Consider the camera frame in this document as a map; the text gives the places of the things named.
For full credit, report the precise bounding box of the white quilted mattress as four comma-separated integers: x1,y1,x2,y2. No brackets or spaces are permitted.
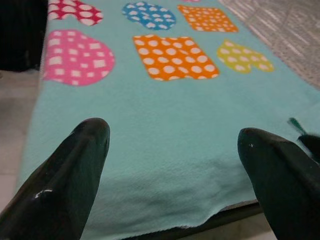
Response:
217,0,320,91

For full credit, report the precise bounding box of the dark bed frame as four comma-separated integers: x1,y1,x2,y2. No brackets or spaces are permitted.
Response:
119,199,265,240

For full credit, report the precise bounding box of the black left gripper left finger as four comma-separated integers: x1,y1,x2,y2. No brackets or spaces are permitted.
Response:
0,117,111,240

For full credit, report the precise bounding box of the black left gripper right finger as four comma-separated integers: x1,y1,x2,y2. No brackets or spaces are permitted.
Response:
236,127,320,240

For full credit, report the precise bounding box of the teal colourful patterned mat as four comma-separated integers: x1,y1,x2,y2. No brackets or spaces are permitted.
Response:
14,0,320,240

